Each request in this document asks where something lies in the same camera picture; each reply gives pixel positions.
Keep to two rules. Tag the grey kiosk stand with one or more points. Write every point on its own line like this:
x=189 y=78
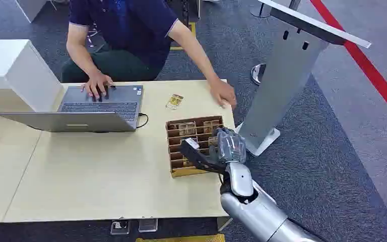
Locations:
x=280 y=83

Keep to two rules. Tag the clear floor socket cover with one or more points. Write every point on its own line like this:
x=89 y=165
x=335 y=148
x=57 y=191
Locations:
x=120 y=227
x=148 y=225

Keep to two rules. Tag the yellow board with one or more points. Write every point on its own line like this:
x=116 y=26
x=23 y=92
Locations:
x=183 y=238

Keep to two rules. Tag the person's hand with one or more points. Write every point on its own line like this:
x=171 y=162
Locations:
x=223 y=93
x=96 y=85

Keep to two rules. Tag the person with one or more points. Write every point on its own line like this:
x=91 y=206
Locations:
x=130 y=36

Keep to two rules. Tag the brown printed card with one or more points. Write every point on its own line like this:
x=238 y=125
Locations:
x=188 y=163
x=186 y=129
x=213 y=140
x=211 y=126

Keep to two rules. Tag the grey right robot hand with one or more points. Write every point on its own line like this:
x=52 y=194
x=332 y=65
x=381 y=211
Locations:
x=231 y=147

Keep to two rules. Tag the wooden card box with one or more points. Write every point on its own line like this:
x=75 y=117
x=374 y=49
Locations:
x=180 y=172

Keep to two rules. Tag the gold card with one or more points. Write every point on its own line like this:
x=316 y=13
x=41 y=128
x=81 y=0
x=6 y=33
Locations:
x=174 y=101

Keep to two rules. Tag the person's right hand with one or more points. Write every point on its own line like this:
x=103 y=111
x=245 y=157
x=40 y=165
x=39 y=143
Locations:
x=96 y=85

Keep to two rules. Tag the person's left hand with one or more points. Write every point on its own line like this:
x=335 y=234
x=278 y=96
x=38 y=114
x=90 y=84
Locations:
x=223 y=93

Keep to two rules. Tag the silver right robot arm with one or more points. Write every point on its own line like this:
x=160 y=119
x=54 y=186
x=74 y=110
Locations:
x=257 y=210

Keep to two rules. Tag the silver laptop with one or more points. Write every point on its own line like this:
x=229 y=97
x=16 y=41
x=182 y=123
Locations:
x=96 y=110

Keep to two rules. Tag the round chrome stanchion base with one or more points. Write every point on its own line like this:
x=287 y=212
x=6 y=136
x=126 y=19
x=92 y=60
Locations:
x=258 y=74

